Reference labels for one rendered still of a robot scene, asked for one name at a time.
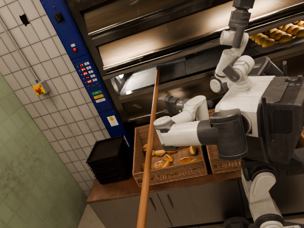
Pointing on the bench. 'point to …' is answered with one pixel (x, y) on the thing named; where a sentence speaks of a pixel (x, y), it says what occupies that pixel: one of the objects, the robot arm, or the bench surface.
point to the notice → (112, 121)
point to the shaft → (141, 222)
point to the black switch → (59, 17)
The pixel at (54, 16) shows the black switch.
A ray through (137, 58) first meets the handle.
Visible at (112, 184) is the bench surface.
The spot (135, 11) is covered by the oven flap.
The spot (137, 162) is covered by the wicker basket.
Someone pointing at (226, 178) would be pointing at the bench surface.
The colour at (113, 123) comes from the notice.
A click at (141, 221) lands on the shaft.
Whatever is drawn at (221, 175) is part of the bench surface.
